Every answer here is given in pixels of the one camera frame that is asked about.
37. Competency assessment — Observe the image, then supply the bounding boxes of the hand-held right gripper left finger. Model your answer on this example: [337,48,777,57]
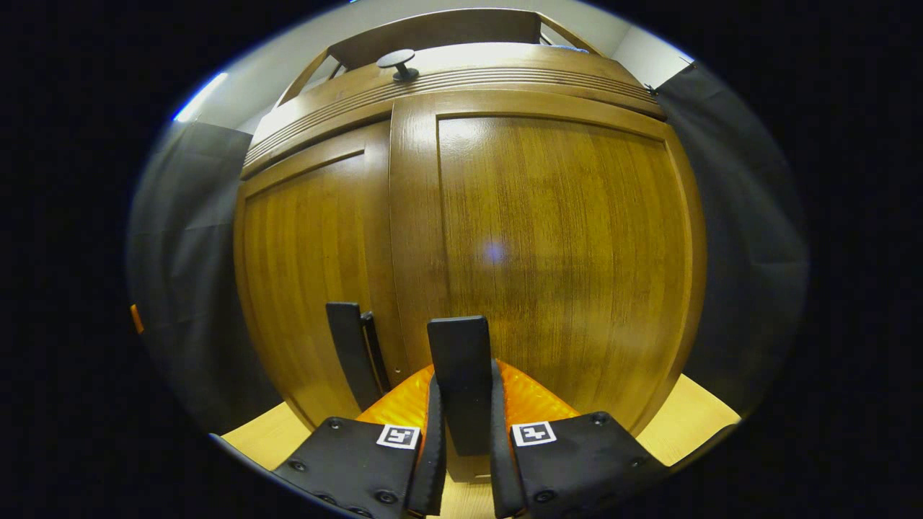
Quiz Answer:
[273,364,448,519]

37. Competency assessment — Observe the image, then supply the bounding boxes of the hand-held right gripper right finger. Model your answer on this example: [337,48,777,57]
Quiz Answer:
[490,359,675,519]

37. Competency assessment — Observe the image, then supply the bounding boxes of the black door handle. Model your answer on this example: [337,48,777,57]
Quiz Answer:
[325,301,392,412]
[427,316,495,456]

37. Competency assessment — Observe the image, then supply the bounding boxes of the wooden shoe cabinet door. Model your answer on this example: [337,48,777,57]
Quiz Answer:
[389,90,707,484]
[233,119,408,433]

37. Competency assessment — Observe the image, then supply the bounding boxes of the wooden double-door shoe cabinet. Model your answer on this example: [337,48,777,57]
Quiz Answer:
[233,7,707,484]

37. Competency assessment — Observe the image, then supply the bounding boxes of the black round drawer knob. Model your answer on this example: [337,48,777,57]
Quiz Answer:
[376,49,420,83]

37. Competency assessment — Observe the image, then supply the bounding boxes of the ribbed wooden drawer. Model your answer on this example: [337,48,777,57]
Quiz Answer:
[242,42,666,181]

